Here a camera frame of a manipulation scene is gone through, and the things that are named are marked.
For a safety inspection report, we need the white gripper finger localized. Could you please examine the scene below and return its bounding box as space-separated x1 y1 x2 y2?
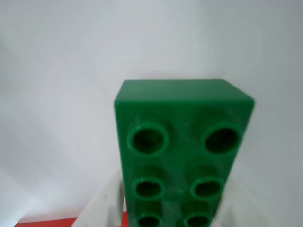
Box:
73 170 126 227
212 175 240 227

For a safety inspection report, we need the dark green lego brick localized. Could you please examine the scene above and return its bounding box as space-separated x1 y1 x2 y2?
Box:
113 79 256 227

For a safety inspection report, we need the red studded lego baseplate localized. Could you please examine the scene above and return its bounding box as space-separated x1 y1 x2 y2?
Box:
14 211 130 227

